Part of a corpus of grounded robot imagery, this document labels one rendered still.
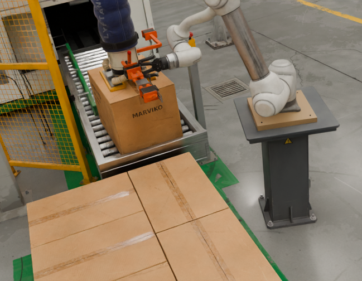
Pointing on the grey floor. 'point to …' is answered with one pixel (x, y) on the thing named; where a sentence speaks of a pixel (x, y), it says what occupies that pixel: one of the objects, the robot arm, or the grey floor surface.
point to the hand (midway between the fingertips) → (133, 71)
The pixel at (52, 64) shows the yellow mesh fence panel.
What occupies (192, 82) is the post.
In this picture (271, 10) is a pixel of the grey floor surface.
